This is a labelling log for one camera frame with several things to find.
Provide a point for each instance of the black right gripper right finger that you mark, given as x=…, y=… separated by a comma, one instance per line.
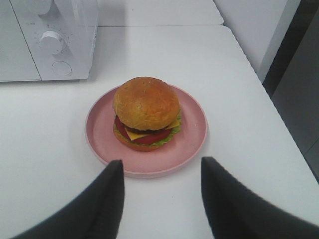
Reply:
x=235, y=212

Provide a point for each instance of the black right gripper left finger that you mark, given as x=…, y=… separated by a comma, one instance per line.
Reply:
x=94, y=214

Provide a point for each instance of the pink round plate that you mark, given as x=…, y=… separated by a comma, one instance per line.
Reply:
x=183, y=147

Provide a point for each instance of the toy hamburger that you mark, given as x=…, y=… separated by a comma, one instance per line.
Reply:
x=147, y=113

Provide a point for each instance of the white microwave oven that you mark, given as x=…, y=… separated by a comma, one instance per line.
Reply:
x=21, y=28

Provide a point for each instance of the round microwave door button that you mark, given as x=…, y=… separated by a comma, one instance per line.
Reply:
x=61, y=68

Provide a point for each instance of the white lower microwave knob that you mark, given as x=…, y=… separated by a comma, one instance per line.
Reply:
x=52, y=42

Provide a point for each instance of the white microwave knob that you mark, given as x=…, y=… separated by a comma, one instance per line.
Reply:
x=43, y=6
x=52, y=42

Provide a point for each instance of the white upper microwave knob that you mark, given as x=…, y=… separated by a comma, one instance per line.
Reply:
x=43, y=6

